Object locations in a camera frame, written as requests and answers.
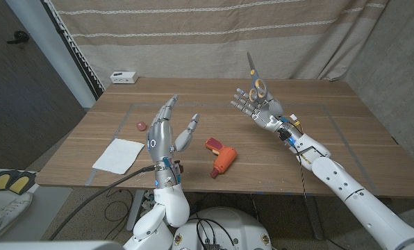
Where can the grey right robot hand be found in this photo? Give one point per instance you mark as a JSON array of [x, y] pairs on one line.
[[262, 109]]

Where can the pink ball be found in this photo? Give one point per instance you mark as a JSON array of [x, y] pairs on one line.
[[141, 126]]

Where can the beige striped backdrop curtain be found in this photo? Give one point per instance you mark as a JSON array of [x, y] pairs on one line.
[[193, 52]]

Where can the yellow black foot pedal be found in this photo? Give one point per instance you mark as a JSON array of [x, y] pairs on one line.
[[0, 181], [21, 184]]

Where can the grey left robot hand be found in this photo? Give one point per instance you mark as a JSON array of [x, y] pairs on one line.
[[160, 139]]

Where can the black white triangle-pattern trim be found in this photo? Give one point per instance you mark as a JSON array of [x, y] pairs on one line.
[[74, 52]]

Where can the white power strip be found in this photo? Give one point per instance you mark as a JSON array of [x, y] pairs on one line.
[[123, 77]]

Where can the white tissue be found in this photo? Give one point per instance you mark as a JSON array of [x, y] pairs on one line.
[[118, 156]]

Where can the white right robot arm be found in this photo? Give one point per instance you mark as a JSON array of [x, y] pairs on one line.
[[349, 194]]

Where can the grey metal table leg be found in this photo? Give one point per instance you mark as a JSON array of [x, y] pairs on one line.
[[313, 218], [135, 210]]

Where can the white shoe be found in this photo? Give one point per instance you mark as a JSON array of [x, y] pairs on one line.
[[9, 215]]

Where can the white robot chest rim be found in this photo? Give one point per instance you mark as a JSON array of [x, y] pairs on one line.
[[54, 246]]

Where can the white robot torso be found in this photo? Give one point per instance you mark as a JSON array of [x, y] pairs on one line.
[[228, 225]]

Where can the white blue floral object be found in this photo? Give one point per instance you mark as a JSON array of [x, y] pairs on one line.
[[148, 201]]

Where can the orange toy drill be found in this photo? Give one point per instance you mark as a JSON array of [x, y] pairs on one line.
[[224, 159]]

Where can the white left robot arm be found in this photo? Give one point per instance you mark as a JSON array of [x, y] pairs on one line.
[[162, 215]]

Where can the orange grey scissors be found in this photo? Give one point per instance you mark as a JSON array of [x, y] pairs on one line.
[[255, 85]]

